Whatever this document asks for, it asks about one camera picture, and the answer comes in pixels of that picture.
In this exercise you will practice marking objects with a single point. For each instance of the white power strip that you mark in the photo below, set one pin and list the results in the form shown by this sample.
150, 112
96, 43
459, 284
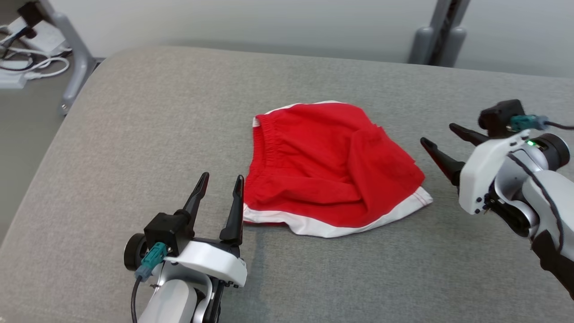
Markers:
49, 38

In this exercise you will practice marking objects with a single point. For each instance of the black power plug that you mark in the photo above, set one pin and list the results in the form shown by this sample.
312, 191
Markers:
30, 13

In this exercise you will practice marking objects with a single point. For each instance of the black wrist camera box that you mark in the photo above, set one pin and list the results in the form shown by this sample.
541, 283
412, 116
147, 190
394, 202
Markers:
500, 117
166, 231

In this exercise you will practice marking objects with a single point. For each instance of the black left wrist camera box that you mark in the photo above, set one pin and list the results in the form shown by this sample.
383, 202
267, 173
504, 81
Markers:
166, 231

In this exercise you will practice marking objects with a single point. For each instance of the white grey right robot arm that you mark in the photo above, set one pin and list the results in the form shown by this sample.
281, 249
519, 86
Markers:
529, 202

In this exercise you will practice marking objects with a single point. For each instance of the red shorts with white trim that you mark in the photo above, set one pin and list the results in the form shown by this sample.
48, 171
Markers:
323, 170

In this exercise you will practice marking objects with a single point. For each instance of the white flat adapter box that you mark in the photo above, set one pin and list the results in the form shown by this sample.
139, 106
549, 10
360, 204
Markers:
12, 80

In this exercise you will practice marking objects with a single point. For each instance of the grey cylindrical post foot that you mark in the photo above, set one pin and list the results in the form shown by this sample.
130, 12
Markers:
454, 49
421, 47

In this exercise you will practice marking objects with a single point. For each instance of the grey fabric sofa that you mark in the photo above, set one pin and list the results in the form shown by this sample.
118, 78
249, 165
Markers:
134, 157

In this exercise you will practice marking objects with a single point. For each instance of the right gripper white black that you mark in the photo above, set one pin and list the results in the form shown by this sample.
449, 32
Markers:
480, 179

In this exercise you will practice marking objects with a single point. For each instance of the grey metal desk leg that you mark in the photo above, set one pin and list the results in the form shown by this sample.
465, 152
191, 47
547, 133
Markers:
76, 49

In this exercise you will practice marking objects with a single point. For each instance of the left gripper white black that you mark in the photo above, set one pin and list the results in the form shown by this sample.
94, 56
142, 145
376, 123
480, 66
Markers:
210, 262

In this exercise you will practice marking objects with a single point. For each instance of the grey metal partition post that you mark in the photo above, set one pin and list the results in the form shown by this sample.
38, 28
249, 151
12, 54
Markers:
441, 27

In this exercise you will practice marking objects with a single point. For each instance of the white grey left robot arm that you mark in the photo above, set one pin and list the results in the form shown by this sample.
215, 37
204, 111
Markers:
172, 303

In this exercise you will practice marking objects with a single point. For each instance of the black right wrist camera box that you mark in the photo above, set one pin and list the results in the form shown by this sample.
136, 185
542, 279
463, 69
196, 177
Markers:
500, 117

